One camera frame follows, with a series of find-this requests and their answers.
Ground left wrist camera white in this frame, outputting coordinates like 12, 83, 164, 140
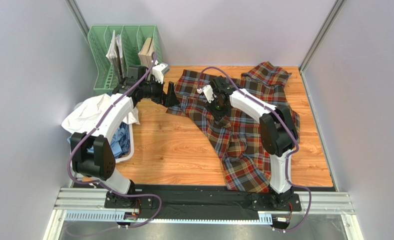
151, 62, 170, 84

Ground aluminium frame rail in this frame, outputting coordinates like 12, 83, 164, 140
54, 186, 363, 240

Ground white laundry basket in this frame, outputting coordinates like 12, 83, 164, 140
61, 93, 140, 163

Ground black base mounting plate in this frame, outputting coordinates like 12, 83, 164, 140
97, 184, 302, 221

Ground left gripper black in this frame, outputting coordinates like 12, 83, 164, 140
139, 74, 180, 108

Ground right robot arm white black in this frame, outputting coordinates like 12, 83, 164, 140
197, 76, 298, 203

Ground magazines in organizer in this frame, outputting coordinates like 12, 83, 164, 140
106, 30, 126, 85

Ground light blue shirt in basket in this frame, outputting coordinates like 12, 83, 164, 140
61, 123, 122, 159

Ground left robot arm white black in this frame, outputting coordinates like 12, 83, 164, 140
68, 63, 179, 197

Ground white shirt in basket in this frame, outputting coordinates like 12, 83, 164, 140
61, 94, 139, 136

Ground dark blue patterned shirt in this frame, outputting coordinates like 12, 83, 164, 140
119, 122, 130, 156

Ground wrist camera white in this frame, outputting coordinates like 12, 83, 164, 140
151, 62, 170, 84
197, 84, 215, 103

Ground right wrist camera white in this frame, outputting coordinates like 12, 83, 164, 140
197, 84, 215, 103

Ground green plastic file organizer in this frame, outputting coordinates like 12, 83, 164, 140
87, 25, 163, 95

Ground beige book in organizer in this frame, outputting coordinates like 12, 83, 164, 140
138, 37, 155, 68

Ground plaid long sleeve shirt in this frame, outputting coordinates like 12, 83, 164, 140
167, 61, 291, 193

